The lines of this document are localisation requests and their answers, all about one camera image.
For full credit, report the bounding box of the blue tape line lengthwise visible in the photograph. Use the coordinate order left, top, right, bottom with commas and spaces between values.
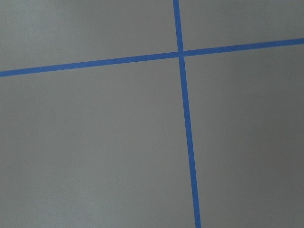
173, 0, 201, 228

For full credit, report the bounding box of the blue tape line crosswise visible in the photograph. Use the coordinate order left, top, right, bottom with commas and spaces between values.
0, 38, 304, 77

